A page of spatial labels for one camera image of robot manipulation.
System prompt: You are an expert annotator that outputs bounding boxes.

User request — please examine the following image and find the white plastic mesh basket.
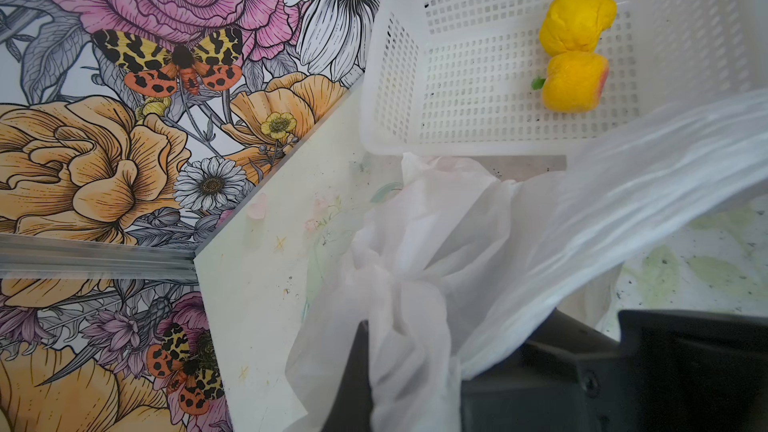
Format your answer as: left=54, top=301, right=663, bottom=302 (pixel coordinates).
left=359, top=0, right=767, bottom=156

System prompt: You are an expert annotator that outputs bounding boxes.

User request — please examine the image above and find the yellow lemon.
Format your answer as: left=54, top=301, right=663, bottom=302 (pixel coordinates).
left=539, top=0, right=618, bottom=57

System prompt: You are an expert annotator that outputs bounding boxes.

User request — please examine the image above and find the yellow peach with blush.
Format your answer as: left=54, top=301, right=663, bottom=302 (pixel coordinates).
left=531, top=51, right=610, bottom=114

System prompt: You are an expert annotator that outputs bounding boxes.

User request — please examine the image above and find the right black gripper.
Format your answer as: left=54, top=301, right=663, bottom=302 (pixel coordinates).
left=461, top=310, right=767, bottom=431

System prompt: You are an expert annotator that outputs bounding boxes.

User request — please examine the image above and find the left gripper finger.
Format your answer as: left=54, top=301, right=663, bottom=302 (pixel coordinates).
left=321, top=321, right=374, bottom=432

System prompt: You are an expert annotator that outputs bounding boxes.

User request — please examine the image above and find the white plastic bag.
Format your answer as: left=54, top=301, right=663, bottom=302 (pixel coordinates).
left=285, top=90, right=767, bottom=431

